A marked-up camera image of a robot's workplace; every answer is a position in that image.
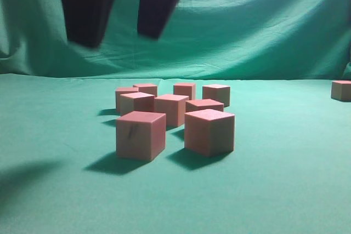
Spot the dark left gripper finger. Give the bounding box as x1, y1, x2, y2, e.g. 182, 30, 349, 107
61, 0, 114, 48

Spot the pink cube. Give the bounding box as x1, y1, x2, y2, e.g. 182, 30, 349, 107
202, 84, 231, 107
133, 83, 158, 97
116, 111, 166, 162
331, 80, 351, 102
173, 83, 196, 100
119, 92, 155, 116
184, 109, 235, 157
185, 99, 224, 112
154, 94, 189, 127
115, 87, 139, 113

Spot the green cloth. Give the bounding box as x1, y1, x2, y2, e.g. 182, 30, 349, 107
1, 0, 350, 233

